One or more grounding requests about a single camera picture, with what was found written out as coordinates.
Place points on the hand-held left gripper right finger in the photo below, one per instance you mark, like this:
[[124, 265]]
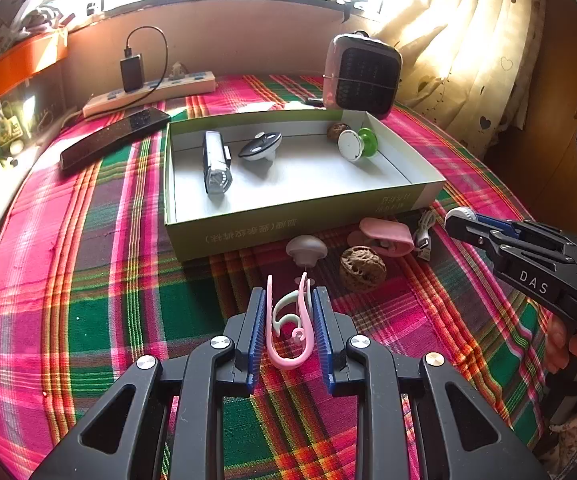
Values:
[[322, 340]]

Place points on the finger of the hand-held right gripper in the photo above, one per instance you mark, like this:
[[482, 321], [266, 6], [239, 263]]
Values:
[[468, 232], [493, 225]]

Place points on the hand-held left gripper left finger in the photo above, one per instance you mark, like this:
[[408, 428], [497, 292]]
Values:
[[254, 340]]

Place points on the pink green clip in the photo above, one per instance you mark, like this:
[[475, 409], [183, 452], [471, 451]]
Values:
[[274, 350]]

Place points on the pink oblong case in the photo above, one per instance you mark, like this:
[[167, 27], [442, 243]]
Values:
[[388, 232]]

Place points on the brown walnut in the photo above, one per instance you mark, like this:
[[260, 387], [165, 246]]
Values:
[[338, 131], [362, 267]]

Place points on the grey mushroom-shaped hook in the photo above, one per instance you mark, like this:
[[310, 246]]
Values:
[[306, 247]]

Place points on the green white spool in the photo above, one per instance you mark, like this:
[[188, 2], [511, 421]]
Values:
[[368, 140]]

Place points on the green white cardboard box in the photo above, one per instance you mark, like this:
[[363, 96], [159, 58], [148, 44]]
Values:
[[293, 185]]

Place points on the black flashlight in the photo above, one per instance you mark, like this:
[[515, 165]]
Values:
[[213, 160]]

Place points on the black oval disc metal buttons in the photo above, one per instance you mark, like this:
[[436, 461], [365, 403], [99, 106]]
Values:
[[258, 147]]

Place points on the small grey disc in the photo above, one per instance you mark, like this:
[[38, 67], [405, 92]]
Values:
[[297, 278]]

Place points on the small desktop heater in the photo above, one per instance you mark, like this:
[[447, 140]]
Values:
[[363, 80]]

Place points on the cream heart-print curtain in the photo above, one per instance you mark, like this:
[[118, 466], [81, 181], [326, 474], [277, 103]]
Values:
[[468, 35]]

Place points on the black remote control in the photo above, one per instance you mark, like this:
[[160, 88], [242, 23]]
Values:
[[113, 140]]

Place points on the black window hook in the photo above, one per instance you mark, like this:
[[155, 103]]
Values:
[[356, 7]]

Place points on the white power strip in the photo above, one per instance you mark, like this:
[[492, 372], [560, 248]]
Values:
[[188, 82]]

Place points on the white plug adapter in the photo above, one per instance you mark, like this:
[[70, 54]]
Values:
[[178, 71]]

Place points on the black charger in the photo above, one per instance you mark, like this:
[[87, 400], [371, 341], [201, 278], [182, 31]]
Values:
[[132, 74]]

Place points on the small labelled jar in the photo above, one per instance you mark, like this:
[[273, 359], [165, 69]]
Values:
[[8, 130]]

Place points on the orange tray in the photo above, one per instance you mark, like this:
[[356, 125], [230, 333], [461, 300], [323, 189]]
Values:
[[13, 62]]

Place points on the white plastic bag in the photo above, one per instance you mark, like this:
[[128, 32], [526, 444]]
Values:
[[38, 10]]

